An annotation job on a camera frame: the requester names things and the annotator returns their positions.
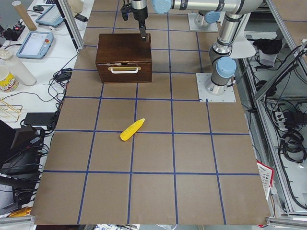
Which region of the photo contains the yellow toy corn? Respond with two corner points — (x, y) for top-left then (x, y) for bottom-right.
(119, 118), (145, 141)

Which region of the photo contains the wooden drawer with white handle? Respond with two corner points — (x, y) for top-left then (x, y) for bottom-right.
(96, 63), (152, 83)

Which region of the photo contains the dark wooden drawer box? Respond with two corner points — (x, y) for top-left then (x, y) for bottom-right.
(95, 33), (153, 84)

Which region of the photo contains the black power adapter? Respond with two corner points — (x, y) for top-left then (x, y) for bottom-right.
(75, 13), (88, 22)

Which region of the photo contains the blue teach pendant rear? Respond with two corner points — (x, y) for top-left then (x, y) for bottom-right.
(35, 5), (63, 27)

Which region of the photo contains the blue teach pendant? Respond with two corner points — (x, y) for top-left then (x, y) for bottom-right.
(16, 32), (54, 59)
(35, 5), (63, 27)

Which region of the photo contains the black computer mouse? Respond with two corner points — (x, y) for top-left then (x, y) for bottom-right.
(33, 5), (44, 12)

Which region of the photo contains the white plastic chair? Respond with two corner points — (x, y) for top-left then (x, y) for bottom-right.
(230, 13), (256, 59)

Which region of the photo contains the blue teach pendant front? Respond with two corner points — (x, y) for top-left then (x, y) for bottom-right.
(16, 32), (54, 59)

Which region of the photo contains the cardboard tube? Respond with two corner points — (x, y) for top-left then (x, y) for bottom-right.
(12, 0), (37, 31)

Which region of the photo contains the white frosted bottle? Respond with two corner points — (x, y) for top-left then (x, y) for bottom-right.
(0, 49), (37, 86)

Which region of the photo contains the black flat box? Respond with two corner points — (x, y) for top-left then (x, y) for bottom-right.
(24, 112), (55, 126)

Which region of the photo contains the yellow popcorn cup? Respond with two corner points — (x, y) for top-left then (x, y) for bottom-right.
(0, 65), (19, 92)

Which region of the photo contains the white plastic basket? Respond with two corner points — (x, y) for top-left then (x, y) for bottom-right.
(257, 161), (274, 200)

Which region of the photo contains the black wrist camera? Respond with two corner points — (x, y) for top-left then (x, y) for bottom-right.
(120, 4), (131, 21)

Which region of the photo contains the aluminium frame post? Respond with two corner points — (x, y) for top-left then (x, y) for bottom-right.
(56, 0), (84, 50)

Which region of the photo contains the gold wire rack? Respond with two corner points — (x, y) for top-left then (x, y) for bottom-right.
(0, 99), (23, 123)

